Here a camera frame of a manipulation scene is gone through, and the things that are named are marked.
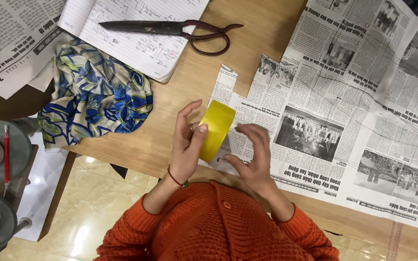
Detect person's left hand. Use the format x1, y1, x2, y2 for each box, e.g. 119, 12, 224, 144
169, 100, 209, 185

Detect person's right hand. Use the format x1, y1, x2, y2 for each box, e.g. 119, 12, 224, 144
224, 123, 279, 199

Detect yellow tape roll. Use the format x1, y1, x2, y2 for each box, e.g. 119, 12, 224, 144
198, 100, 237, 164

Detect orange knitted cardigan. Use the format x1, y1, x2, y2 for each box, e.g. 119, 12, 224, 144
93, 181, 341, 261

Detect blue floral patterned cloth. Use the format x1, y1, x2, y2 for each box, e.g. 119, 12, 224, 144
37, 39, 154, 150

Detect large cut newspaper sheet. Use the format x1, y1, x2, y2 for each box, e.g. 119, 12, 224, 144
198, 0, 418, 235

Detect lined notebook with handwriting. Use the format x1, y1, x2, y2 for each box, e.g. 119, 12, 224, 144
57, 0, 210, 83

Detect large dark metal scissors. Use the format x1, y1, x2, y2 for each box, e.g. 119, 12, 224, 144
98, 20, 244, 56

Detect white paper sheet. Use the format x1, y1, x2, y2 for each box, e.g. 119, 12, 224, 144
13, 132, 69, 242

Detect pink translucent ruler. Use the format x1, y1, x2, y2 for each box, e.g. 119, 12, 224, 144
386, 221, 404, 261

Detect red pencil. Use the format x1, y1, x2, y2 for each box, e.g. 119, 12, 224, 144
3, 124, 11, 197

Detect folded newspaper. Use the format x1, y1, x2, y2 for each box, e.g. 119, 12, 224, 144
0, 0, 69, 100

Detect red string bracelet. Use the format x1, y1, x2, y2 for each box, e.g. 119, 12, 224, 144
167, 165, 189, 189

